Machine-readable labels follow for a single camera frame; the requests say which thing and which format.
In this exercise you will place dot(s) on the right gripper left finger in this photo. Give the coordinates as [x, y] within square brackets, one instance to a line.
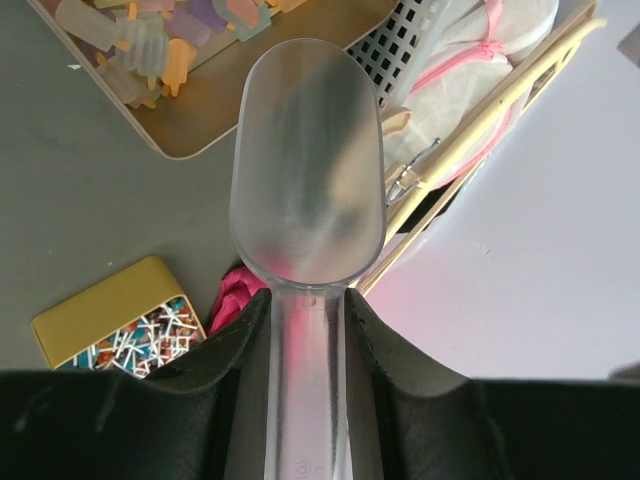
[200, 417]

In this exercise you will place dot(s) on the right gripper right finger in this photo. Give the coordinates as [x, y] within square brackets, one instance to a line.
[410, 417]

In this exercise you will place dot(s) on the clear plastic scoop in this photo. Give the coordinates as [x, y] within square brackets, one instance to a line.
[308, 217]

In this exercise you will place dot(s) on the gold tin pastel gummies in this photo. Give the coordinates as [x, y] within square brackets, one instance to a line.
[176, 69]

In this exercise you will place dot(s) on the gold tin wrapped candies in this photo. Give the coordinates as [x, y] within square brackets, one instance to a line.
[136, 321]

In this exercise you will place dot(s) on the pink cloth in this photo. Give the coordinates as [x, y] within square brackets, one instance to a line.
[237, 288]

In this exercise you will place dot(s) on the wooden clothes hanger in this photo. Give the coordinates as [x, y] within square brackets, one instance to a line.
[525, 85]

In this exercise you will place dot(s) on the round white mesh bag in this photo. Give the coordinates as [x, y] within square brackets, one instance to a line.
[481, 46]

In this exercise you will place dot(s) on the grey plastic basket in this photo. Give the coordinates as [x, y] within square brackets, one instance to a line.
[394, 55]

